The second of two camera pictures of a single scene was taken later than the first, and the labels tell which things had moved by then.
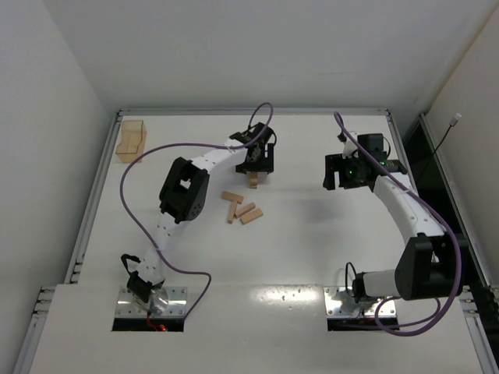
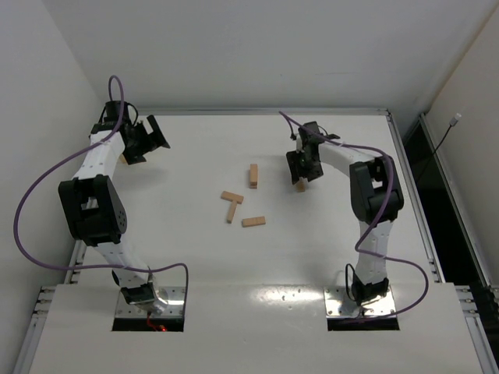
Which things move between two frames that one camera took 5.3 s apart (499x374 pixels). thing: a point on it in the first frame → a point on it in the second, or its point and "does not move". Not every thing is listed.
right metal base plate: (339, 303) does not move
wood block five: (244, 210) → (300, 187)
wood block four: (231, 212) does not move
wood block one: (253, 183) does not move
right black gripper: (333, 171) → (304, 171)
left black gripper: (254, 167) → (144, 139)
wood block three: (231, 196) does not move
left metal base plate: (128, 306) does not move
